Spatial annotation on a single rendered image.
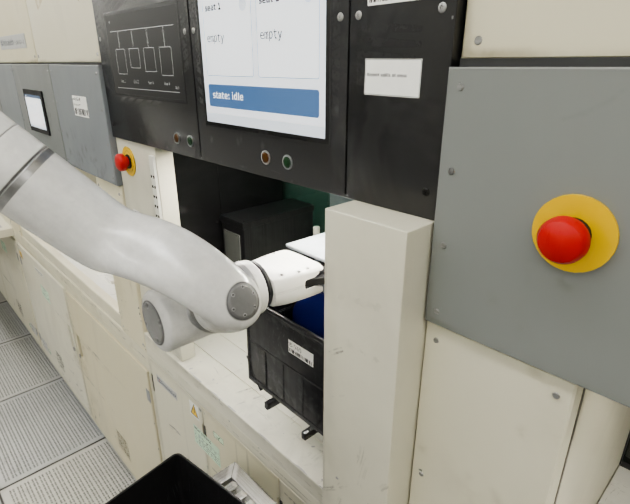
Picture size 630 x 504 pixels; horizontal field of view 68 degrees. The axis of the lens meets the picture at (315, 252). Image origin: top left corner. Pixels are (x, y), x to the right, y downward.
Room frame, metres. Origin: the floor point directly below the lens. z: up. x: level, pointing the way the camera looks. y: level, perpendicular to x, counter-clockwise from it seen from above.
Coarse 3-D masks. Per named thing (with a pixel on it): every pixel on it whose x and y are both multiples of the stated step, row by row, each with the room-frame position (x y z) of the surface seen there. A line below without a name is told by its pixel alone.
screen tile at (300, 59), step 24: (264, 0) 0.69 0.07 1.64; (288, 0) 0.66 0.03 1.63; (264, 24) 0.69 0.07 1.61; (312, 24) 0.62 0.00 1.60; (264, 48) 0.69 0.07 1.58; (288, 48) 0.66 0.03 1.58; (312, 48) 0.62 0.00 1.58; (264, 72) 0.69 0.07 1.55; (288, 72) 0.66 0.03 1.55; (312, 72) 0.62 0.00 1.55
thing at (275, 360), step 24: (312, 240) 0.77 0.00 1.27; (264, 312) 0.71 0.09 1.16; (288, 312) 0.80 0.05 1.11; (264, 336) 0.71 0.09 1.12; (288, 336) 0.66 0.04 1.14; (312, 336) 0.62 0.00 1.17; (264, 360) 0.71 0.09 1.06; (288, 360) 0.66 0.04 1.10; (312, 360) 0.62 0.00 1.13; (264, 384) 0.71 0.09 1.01; (288, 384) 0.66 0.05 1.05; (312, 384) 0.62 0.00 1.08; (288, 408) 0.66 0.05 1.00; (312, 408) 0.62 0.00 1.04; (312, 432) 0.64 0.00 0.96
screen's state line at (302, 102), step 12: (216, 84) 0.79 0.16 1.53; (216, 96) 0.79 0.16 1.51; (228, 96) 0.76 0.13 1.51; (240, 96) 0.74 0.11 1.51; (252, 96) 0.72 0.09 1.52; (264, 96) 0.70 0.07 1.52; (276, 96) 0.68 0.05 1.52; (288, 96) 0.66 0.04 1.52; (300, 96) 0.64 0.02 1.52; (312, 96) 0.62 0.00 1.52; (240, 108) 0.74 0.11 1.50; (252, 108) 0.72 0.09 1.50; (264, 108) 0.70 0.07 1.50; (276, 108) 0.68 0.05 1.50; (288, 108) 0.66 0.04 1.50; (300, 108) 0.64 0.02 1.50; (312, 108) 0.62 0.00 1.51
